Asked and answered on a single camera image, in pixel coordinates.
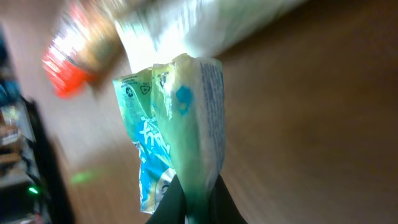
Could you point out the orange red spaghetti packet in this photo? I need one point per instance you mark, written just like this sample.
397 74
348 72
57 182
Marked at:
84 43

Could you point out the white tube with gold cap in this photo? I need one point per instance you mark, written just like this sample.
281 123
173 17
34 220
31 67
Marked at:
158 31

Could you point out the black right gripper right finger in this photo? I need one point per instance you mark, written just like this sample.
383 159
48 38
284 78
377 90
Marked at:
222 207

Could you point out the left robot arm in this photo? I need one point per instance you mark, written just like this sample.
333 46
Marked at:
32 189

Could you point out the small teal tissue packet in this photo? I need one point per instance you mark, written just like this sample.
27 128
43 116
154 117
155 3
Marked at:
133 93

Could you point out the teal green snack pouch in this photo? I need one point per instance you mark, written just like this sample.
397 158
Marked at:
187 101

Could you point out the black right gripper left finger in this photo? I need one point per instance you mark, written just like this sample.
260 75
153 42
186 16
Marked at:
172 208

